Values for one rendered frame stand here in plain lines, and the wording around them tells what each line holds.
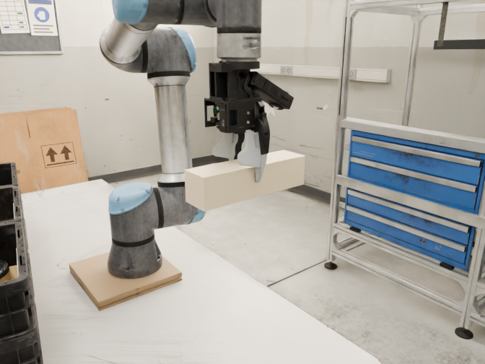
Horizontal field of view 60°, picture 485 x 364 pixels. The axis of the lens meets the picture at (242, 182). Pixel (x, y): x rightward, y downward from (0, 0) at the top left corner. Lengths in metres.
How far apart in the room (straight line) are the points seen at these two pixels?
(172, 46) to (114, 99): 3.22
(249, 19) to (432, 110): 2.49
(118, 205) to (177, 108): 0.30
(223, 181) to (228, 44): 0.23
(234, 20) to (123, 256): 0.71
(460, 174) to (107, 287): 1.58
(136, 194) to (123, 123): 3.31
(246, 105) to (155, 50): 0.47
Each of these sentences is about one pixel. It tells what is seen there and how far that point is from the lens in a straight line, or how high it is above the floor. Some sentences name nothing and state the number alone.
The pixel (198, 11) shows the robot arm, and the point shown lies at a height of 1.37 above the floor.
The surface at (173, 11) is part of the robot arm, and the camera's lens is 0.77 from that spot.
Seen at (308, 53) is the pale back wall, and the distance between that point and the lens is 3.76.
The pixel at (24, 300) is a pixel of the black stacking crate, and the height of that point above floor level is 0.88.
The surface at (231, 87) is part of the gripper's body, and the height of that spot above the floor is 1.25.
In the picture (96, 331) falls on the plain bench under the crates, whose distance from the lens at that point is 1.06.
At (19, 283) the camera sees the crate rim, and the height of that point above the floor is 0.93.
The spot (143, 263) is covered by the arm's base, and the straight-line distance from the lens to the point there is 1.17.
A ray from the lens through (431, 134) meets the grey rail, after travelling 2.13.
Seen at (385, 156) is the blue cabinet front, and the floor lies 0.78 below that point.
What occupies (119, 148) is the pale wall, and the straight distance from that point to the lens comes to 4.42.
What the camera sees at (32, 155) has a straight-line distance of 3.98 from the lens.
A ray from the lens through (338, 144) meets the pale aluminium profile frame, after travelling 2.44.
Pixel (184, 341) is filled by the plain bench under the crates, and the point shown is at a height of 0.70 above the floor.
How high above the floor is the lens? 1.32
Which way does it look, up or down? 18 degrees down
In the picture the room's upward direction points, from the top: straight up
